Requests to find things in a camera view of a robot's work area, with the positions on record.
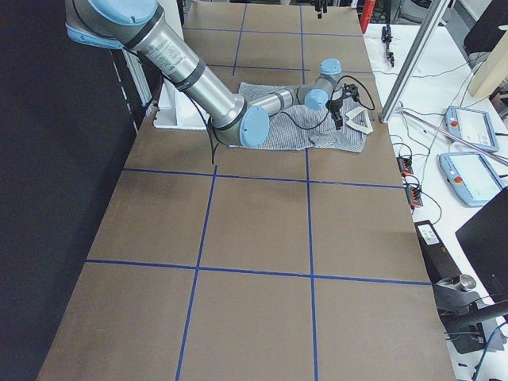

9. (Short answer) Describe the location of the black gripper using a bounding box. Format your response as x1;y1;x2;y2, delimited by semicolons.
326;84;360;124

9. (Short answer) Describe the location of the navy white striped polo shirt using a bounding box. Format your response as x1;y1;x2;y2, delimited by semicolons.
260;98;367;153

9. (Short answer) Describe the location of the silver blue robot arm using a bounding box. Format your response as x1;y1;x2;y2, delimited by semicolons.
65;1;346;148

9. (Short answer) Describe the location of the long metal reach stick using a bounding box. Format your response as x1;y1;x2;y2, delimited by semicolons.
395;106;507;166

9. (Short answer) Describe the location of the black tripod tool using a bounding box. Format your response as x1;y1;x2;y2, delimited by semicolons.
381;23;394;67

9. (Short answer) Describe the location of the black orange connector strip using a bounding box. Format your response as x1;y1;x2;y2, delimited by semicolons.
396;156;423;210

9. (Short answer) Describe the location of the far blue teach pendant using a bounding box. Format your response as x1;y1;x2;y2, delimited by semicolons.
445;106;499;152

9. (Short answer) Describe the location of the blue teach pendant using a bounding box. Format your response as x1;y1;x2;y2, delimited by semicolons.
438;152;505;207
445;106;499;152

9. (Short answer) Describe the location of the near blue teach pendant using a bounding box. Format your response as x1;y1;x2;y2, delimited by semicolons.
438;152;505;207

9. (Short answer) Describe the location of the black box with label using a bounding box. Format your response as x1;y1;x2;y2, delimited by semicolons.
414;220;460;283

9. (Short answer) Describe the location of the black monitor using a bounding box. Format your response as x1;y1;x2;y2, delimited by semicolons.
456;188;507;296

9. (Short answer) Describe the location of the grey aluminium frame post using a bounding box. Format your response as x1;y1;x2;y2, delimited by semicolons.
380;0;449;123

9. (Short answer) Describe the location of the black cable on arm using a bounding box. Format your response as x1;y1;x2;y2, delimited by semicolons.
121;45;376;166

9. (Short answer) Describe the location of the black camera stand with knob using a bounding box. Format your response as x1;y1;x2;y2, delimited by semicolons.
433;276;507;354

